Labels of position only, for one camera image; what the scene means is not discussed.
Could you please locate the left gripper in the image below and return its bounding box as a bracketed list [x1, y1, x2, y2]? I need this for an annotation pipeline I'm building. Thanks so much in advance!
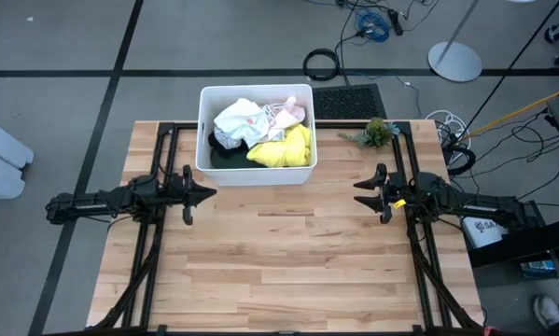
[166, 164, 218, 226]

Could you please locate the black floor mat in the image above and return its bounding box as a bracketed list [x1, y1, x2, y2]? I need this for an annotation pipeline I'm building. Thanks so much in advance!
[312, 83, 388, 121]

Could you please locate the black power strip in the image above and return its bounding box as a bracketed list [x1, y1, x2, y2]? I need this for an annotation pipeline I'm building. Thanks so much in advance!
[386, 7, 405, 37]

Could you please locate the blue packet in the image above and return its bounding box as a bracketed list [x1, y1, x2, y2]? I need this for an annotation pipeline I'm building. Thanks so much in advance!
[521, 259, 556, 277]

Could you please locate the black aluminium table frame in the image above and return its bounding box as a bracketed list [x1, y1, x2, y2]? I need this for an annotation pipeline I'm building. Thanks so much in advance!
[87, 119, 486, 336]

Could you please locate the black garment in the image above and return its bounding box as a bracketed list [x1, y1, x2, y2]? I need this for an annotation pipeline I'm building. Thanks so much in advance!
[207, 132, 252, 160]

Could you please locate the thin black pole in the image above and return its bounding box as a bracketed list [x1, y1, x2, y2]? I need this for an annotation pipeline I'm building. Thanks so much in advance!
[460, 0, 559, 136]

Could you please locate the white labelled box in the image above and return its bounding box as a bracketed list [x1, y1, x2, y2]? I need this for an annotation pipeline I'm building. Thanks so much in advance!
[460, 215, 507, 249]

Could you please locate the long yellow bar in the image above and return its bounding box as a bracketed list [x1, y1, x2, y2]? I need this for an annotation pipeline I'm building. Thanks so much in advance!
[458, 85, 559, 141]

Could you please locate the person's shoe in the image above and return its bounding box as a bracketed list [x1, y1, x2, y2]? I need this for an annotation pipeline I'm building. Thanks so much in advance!
[533, 296, 559, 330]

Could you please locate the coiled black cable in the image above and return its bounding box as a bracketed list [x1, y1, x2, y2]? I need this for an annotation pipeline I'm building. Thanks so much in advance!
[301, 48, 342, 82]

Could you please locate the small potted succulent plant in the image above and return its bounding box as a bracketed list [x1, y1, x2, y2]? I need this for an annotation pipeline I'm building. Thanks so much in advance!
[338, 117, 401, 149]

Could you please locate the yellow garment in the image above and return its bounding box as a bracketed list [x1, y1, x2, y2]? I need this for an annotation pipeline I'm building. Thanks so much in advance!
[245, 123, 312, 168]

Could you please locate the black cable loop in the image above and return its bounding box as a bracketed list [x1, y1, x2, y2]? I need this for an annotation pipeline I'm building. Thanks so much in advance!
[445, 146, 478, 177]

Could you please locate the plain white garment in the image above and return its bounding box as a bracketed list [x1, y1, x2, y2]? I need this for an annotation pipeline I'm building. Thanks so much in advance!
[213, 97, 271, 149]

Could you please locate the white perforated laundry basket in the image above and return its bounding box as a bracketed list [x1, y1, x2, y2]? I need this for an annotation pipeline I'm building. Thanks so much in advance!
[195, 83, 318, 187]

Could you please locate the grey round-base stand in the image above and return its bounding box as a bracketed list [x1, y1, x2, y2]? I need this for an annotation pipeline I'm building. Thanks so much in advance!
[426, 0, 484, 84]

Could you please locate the black equipment cart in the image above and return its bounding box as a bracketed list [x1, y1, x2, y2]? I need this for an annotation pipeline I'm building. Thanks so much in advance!
[465, 200, 559, 323]

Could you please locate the pale pink garment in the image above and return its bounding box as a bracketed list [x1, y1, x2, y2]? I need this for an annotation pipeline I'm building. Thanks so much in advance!
[262, 95, 307, 142]

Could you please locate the light grey padded object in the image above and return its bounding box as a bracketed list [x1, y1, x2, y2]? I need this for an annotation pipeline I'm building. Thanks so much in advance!
[0, 114, 35, 201]

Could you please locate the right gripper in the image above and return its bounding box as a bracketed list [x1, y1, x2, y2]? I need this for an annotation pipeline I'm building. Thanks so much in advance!
[353, 162, 418, 224]

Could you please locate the coiled white cable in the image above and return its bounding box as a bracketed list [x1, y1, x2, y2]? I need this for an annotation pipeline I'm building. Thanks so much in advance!
[424, 109, 470, 147]

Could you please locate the coiled blue cable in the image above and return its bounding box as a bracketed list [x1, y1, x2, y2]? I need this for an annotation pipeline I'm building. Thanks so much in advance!
[355, 9, 392, 44]

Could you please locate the dark green buttoned garment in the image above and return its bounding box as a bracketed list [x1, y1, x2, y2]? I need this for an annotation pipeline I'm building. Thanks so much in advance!
[210, 148, 264, 170]

